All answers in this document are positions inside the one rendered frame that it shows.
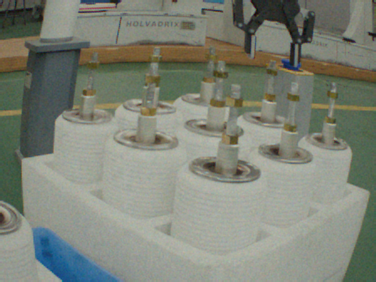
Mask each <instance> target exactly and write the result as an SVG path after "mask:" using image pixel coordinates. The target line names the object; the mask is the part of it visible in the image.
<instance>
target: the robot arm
mask: <svg viewBox="0 0 376 282"><path fill-rule="evenodd" d="M249 1H250V2H251V3H252V5H253V6H254V8H255V9H256V11H255V12H254V13H253V15H252V16H251V18H250V21H249V22H248V24H245V23H244V15H243V7H245V6H246V5H247V4H248V2H249ZM80 2H81V0H48V2H47V4H46V9H45V14H44V20H43V25H42V28H41V33H40V39H39V42H40V43H51V44H52V43H62V42H68V41H72V40H73V36H74V29H75V27H76V20H77V15H78V11H79V7H80ZM298 13H300V14H301V17H302V19H304V21H303V22H304V23H303V27H302V28H303V29H302V35H300V33H299V31H298V27H297V24H296V22H295V16H297V14H298ZM232 15H233V21H232V24H233V26H234V27H237V28H239V29H241V30H242V31H244V33H245V37H244V41H245V42H244V46H243V49H244V51H245V53H246V54H248V58H249V59H254V58H255V51H256V47H255V46H256V42H257V41H256V38H257V36H256V35H255V33H256V31H258V29H259V28H260V27H259V26H260V25H262V24H263V23H264V21H265V20H267V21H271V22H278V23H280V24H284V25H285V27H286V28H287V29H288V31H289V34H290V37H291V38H292V43H291V42H290V64H291V65H292V66H297V65H298V64H299V63H300V58H301V46H302V44H305V43H307V44H308V43H311V42H312V40H313V31H314V25H315V17H316V14H315V13H314V12H313V11H310V10H308V9H303V8H301V7H300V5H299V3H298V0H232ZM257 15H258V16H257Z"/></svg>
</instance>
